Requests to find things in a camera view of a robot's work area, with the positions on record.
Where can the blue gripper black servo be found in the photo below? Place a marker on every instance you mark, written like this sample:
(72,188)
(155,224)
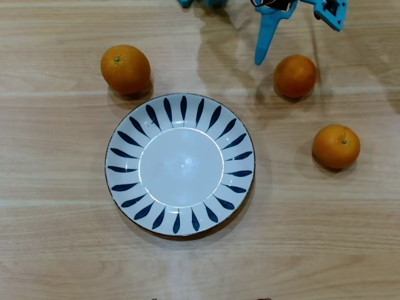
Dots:
(264,22)

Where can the small scuffed orange fruit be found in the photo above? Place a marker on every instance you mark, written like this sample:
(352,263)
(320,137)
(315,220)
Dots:
(293,76)

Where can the medium smooth orange fruit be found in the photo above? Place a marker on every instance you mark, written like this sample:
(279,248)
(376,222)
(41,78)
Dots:
(336,147)

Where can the large orange fruit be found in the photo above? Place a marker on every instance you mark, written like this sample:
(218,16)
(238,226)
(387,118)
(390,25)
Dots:
(125,70)

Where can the white plate with blue petals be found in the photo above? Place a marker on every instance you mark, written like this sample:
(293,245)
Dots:
(181,165)

